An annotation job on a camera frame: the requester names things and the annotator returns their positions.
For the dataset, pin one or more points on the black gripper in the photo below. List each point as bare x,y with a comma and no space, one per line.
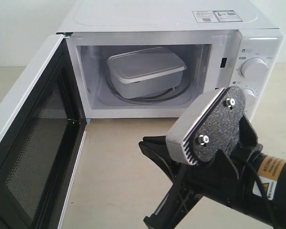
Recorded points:
227,179

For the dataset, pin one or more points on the white control knob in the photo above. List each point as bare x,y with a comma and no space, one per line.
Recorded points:
249,95
254,68

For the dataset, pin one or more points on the upper white control knob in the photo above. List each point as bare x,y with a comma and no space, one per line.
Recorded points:
254,68

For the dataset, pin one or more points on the white microwave oven body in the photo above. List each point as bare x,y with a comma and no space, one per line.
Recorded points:
213,52

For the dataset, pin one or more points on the white microwave door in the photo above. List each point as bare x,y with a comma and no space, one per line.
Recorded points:
42,130

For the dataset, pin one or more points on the lower white control knob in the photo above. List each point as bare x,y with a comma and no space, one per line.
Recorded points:
249,95

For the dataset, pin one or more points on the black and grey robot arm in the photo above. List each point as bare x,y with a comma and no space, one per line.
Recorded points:
272,173

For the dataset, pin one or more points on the white plastic lidded container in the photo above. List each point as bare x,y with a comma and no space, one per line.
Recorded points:
144,72

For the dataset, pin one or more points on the glass turntable plate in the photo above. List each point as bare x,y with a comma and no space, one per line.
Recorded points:
157,94

